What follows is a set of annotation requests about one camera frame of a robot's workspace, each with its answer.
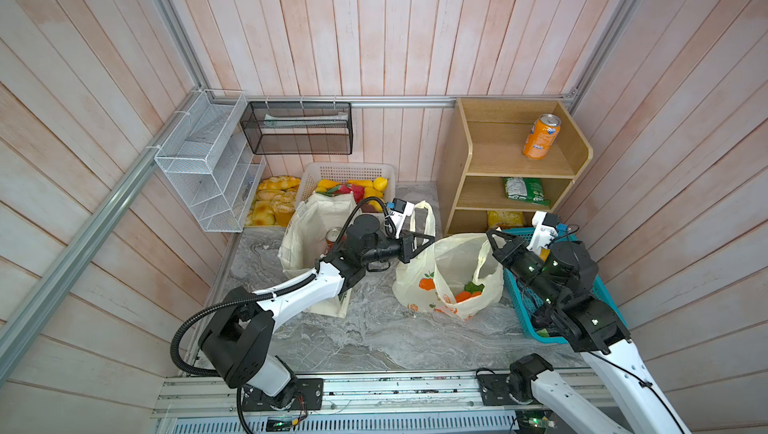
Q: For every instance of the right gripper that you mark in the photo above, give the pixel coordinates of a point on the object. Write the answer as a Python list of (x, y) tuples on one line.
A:
[(505, 252)]

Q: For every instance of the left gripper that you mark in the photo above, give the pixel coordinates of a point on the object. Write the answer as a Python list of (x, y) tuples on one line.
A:
[(406, 245)]

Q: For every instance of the yellow plastic grocery bag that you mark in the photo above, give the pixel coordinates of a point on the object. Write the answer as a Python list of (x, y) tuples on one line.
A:
[(429, 282)]

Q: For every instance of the toy carrot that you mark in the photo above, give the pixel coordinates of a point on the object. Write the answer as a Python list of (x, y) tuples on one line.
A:
[(469, 291)]

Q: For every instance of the red cola can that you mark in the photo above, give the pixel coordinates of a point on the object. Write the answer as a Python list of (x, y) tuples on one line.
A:
[(332, 236)]

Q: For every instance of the cream canvas tote bag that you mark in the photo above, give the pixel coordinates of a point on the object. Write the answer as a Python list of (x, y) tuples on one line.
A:
[(303, 245)]

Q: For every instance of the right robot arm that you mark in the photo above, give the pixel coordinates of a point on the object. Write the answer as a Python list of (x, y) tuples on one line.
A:
[(622, 371)]

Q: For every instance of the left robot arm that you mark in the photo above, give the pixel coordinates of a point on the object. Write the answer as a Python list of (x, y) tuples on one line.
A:
[(237, 337)]

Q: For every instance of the yellow chips packet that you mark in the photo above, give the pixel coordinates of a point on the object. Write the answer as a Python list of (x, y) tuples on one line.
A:
[(505, 219)]

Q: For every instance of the teal plastic basket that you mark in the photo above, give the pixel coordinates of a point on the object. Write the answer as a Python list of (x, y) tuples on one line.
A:
[(522, 308)]

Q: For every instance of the green snack packet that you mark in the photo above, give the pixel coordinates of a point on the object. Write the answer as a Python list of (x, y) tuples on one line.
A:
[(525, 189)]

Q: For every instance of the yellow toy lemon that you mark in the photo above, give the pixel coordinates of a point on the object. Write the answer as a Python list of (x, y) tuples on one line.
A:
[(381, 184)]

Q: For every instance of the red toy dragon fruit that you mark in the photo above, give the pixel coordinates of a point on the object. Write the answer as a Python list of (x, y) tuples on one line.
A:
[(357, 191)]

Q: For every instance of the wooden shelf unit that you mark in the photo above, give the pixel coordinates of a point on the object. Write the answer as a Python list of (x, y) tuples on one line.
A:
[(484, 145)]

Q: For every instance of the white plastic fruit basket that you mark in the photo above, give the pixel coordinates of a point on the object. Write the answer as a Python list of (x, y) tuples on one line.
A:
[(339, 172)]

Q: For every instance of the yellow toy fruit left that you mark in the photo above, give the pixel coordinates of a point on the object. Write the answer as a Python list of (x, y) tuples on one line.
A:
[(327, 184)]

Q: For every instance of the orange soda can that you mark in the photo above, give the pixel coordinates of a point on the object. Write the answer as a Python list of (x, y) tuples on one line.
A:
[(542, 136)]

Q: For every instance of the yellow bread tray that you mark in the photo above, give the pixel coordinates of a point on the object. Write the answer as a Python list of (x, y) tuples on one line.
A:
[(274, 202)]

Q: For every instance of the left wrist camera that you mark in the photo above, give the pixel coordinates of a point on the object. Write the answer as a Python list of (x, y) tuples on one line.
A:
[(397, 212)]

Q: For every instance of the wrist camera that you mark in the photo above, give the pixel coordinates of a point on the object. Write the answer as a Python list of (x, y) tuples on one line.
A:
[(545, 226), (397, 212)]

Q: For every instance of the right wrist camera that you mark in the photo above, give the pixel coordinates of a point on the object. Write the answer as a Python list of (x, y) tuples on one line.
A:
[(545, 226)]

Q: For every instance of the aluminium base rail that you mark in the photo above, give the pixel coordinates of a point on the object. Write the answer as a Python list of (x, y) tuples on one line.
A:
[(369, 402)]

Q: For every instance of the black wire mesh basket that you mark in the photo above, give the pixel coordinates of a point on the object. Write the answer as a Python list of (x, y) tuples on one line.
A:
[(298, 128)]

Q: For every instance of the white wire mesh shelf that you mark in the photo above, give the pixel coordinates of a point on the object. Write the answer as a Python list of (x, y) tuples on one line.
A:
[(208, 160)]

